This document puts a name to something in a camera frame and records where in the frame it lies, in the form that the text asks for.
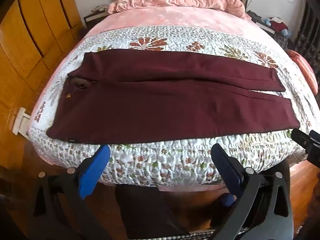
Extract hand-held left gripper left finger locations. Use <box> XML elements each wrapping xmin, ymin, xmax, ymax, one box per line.
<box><xmin>27</xmin><ymin>144</ymin><xmax>112</xmax><ymax>240</ymax></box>

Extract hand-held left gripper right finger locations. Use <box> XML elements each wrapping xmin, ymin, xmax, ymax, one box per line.
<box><xmin>211</xmin><ymin>143</ymin><xmax>295</xmax><ymax>240</ymax></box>

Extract maroon pants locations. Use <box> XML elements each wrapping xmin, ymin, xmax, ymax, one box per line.
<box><xmin>46</xmin><ymin>51</ymin><xmax>301</xmax><ymax>142</ymax></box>

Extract blue slipper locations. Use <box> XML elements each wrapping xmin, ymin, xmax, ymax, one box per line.
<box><xmin>219</xmin><ymin>193</ymin><xmax>237</xmax><ymax>207</ymax></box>

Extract person's dark trouser leg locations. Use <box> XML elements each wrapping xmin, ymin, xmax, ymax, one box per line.
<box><xmin>114</xmin><ymin>184</ymin><xmax>192</xmax><ymax>240</ymax></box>

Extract floral quilted bedspread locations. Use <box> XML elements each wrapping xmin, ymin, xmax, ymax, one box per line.
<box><xmin>28</xmin><ymin>25</ymin><xmax>318</xmax><ymax>188</ymax></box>

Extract pink striped pillow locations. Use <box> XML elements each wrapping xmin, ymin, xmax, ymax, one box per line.
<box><xmin>286</xmin><ymin>49</ymin><xmax>320</xmax><ymax>93</ymax></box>

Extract dark patterned curtain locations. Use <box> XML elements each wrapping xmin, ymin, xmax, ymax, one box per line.
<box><xmin>291</xmin><ymin>0</ymin><xmax>320</xmax><ymax>95</ymax></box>

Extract dark red cloth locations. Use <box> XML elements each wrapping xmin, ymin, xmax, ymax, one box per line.
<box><xmin>270</xmin><ymin>20</ymin><xmax>288</xmax><ymax>33</ymax></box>

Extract cluttered dark nightstand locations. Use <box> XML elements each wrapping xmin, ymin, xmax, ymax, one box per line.
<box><xmin>246</xmin><ymin>10</ymin><xmax>292</xmax><ymax>47</ymax></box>

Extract wooden wardrobe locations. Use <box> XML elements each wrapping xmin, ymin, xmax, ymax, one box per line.
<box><xmin>0</xmin><ymin>0</ymin><xmax>87</xmax><ymax>173</ymax></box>

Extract pink bed sheet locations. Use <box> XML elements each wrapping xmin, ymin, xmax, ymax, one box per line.
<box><xmin>30</xmin><ymin>5</ymin><xmax>290</xmax><ymax>193</ymax></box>

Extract white plastic bracket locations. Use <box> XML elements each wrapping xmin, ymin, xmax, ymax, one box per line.
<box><xmin>12</xmin><ymin>107</ymin><xmax>32</xmax><ymax>134</ymax></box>

